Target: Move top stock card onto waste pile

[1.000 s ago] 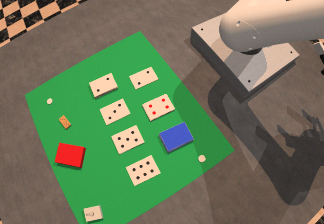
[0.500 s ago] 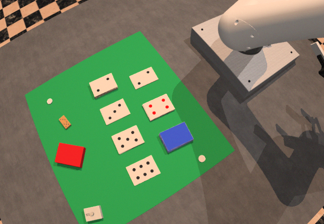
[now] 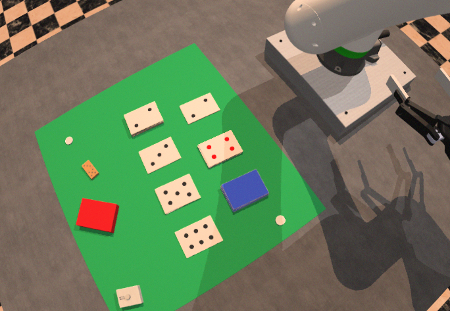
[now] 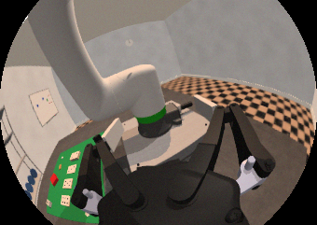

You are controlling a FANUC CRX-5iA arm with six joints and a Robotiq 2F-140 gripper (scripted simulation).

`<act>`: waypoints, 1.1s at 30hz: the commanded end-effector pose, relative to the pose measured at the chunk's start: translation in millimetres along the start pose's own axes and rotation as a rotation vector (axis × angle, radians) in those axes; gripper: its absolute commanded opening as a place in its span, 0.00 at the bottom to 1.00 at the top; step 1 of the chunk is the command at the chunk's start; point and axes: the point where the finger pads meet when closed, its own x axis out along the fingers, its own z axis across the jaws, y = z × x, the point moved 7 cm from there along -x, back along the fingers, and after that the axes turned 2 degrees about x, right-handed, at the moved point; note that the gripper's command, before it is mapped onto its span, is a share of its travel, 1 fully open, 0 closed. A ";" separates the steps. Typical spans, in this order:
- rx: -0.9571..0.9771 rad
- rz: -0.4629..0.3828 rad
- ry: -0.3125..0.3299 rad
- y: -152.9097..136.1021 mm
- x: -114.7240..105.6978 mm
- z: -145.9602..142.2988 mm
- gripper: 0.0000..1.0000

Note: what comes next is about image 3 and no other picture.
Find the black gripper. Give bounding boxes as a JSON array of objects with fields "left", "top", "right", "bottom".
[{"left": 386, "top": 68, "right": 450, "bottom": 160}]

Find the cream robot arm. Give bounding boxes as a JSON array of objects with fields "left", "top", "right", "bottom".
[{"left": 284, "top": 0, "right": 450, "bottom": 76}]

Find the green cloth mat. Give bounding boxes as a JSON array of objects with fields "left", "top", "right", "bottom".
[{"left": 35, "top": 44, "right": 326, "bottom": 311}]

